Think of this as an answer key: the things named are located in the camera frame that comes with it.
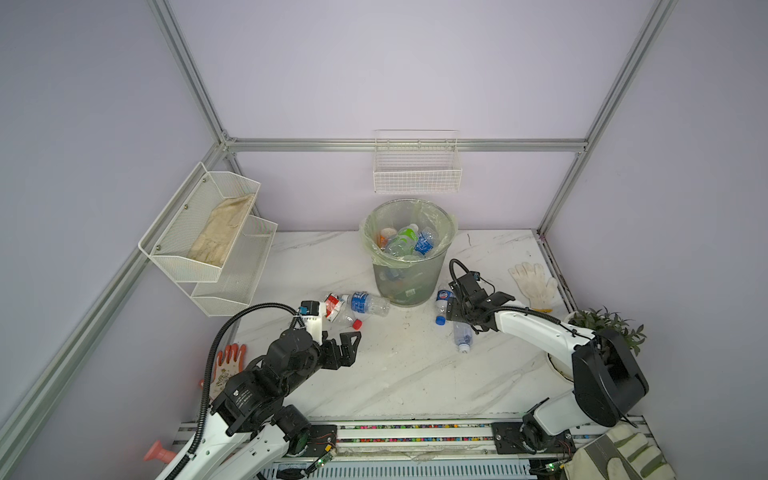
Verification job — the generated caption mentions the small bottle blue Pepsi label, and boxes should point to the small bottle blue Pepsi label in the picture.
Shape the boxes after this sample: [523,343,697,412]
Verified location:
[435,288,453,326]

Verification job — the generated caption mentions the tall clear bottle faint label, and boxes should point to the tall clear bottle faint label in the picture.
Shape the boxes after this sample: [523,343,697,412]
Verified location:
[453,322,474,354]

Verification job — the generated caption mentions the clear bottle red white label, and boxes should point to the clear bottle red white label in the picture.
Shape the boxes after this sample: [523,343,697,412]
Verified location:
[325,293,363,331]

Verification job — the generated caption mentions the clear bottle blue label white cap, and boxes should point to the clear bottle blue label white cap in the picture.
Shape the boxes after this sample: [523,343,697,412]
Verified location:
[346,291,390,317]

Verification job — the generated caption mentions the clear bottle green label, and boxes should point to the clear bottle green label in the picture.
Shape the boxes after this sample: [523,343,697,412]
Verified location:
[384,223,419,257]

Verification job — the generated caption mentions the orange label bottle yellow cap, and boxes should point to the orange label bottle yellow cap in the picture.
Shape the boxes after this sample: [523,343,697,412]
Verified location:
[377,227,398,249]

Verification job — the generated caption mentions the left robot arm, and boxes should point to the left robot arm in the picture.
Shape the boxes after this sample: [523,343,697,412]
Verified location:
[159,301,362,479]

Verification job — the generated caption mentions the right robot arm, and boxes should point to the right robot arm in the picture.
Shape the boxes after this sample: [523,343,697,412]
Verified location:
[446,259,649,453]

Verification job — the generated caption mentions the grey mesh waste bin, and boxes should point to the grey mesh waste bin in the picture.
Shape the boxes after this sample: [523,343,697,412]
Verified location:
[363,245,451,307]

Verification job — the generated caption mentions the green bin liner bag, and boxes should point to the green bin liner bag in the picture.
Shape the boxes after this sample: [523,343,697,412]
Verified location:
[359,198,458,269]

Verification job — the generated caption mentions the white cotton work glove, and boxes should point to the white cotton work glove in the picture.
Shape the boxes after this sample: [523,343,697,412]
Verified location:
[509,262,559,313]

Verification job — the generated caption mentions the red coated glove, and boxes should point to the red coated glove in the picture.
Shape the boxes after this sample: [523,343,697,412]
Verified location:
[209,343,247,402]

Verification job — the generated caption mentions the potted green plant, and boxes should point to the potted green plant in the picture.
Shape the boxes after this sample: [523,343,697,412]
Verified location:
[566,306,647,356]

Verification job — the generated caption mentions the beige glove in shelf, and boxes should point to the beige glove in shelf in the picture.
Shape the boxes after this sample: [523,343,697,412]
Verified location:
[188,194,256,267]

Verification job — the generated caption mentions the pink watering can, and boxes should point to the pink watering can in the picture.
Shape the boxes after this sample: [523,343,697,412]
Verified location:
[143,441,176,464]

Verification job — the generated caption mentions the green striped work glove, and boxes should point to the green striped work glove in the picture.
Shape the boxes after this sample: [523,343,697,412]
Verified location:
[564,423,676,480]

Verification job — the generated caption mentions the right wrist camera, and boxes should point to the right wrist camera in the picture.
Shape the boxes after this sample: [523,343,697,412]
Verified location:
[458,271,483,296]

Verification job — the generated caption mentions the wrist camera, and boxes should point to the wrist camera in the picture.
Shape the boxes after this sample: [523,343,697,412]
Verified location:
[458,271,483,296]
[299,300,325,344]

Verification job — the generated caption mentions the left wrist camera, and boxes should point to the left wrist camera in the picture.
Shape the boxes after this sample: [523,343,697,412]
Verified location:
[299,300,325,344]

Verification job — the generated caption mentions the base rail with cable strip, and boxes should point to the base rail with cable strip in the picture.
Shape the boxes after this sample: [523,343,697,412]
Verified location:
[173,418,577,480]

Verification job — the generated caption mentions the white wire wall basket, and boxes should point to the white wire wall basket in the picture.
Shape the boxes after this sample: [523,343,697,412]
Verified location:
[373,129,463,195]

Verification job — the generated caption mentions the white mesh wall shelf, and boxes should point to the white mesh wall shelf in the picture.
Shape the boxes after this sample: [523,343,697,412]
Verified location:
[138,164,277,317]

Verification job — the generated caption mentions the aluminium frame post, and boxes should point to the aluminium frame post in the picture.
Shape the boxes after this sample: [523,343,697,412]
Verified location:
[147,0,244,176]

